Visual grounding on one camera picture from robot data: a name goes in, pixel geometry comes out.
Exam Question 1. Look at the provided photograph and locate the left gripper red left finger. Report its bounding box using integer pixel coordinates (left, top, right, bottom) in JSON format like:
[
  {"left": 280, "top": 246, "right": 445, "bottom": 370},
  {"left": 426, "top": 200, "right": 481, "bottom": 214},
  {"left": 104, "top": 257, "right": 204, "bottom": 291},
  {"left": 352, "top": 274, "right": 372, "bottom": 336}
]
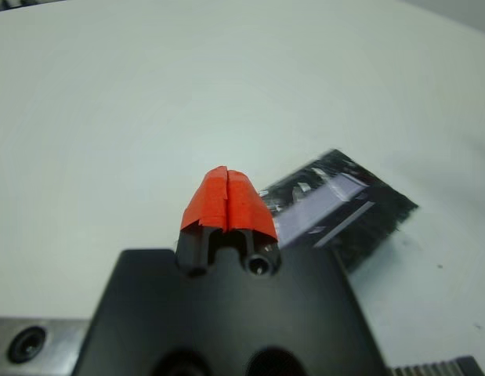
[{"left": 174, "top": 165, "right": 230, "bottom": 276}]

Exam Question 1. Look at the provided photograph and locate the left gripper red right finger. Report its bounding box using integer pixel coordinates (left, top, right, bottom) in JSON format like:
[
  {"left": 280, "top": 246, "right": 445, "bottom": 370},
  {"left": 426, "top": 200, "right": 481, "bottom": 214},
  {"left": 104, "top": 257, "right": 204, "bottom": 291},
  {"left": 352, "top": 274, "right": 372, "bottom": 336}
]
[{"left": 226, "top": 168, "right": 283, "bottom": 276}]

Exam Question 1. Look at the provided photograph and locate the black box lid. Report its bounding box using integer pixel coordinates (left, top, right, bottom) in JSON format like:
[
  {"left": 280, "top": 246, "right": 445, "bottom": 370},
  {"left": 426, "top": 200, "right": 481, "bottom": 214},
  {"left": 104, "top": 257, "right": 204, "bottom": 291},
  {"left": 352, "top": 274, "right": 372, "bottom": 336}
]
[{"left": 259, "top": 147, "right": 420, "bottom": 272}]

